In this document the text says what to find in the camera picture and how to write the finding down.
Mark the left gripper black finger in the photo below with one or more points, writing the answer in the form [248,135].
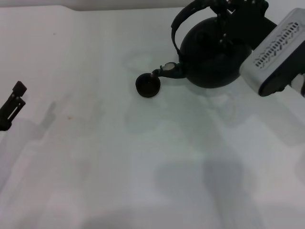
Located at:
[13,105]

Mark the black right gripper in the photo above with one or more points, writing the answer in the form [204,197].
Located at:
[252,26]

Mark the black round teapot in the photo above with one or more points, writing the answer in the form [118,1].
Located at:
[209,69]

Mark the small dark teacup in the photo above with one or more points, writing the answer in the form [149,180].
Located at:
[147,87]

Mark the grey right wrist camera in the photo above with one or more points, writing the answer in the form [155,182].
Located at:
[271,55]

